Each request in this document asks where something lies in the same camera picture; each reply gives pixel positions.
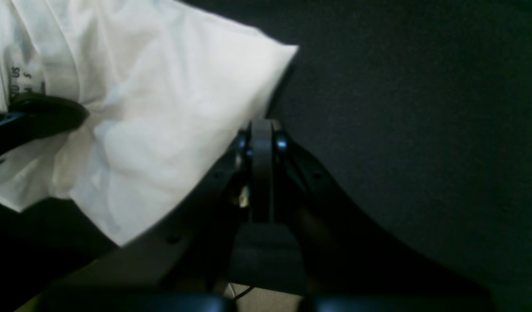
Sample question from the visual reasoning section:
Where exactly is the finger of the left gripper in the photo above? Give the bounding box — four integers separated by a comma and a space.
0, 92, 90, 164

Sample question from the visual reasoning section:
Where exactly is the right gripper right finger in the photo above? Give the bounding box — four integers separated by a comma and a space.
251, 119, 496, 312

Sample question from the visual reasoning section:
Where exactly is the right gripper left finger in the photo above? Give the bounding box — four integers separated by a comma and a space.
34, 122, 253, 312

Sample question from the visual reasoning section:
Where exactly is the white T-shirt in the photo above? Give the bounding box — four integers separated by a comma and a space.
0, 0, 299, 246

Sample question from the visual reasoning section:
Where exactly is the black table cloth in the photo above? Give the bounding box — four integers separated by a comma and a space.
0, 0, 532, 312

